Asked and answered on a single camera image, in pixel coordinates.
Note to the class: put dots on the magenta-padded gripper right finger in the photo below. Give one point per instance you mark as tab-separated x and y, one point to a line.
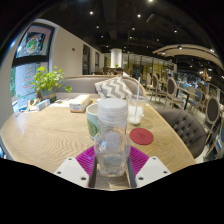
155	170

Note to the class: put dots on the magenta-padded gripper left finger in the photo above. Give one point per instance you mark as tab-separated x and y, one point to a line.
68	170

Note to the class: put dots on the clear bottle with white cap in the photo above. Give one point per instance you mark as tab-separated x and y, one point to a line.
112	150

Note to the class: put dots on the flat round red coaster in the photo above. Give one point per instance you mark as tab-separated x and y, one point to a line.
141	136

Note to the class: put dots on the dark grey tufted armchair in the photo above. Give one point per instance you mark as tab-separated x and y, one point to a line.
186	130

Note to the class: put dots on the white mug with green print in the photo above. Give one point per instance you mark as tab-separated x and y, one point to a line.
91	124

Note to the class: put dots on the clear plastic cup with straw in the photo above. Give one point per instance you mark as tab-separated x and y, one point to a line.
135	118

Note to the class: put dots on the white cardboard box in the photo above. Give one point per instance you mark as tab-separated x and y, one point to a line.
79	104

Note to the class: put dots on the light blue tissue box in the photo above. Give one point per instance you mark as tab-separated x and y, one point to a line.
42	104

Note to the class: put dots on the group of wooden café chairs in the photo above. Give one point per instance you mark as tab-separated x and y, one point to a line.
171	87

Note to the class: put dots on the grey upholstered sofa bench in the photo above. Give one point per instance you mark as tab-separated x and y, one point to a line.
76	85

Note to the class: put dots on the grey white chevron pillow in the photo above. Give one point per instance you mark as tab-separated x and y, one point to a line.
113	88

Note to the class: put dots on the potted green plant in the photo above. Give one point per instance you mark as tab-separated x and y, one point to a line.
46	80

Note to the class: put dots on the person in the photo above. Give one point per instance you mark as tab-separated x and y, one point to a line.
120	72

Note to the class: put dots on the group of ceiling spotlights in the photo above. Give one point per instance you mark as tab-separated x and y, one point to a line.
91	12

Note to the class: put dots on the framed wall poster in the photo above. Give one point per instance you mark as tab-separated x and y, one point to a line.
33	41

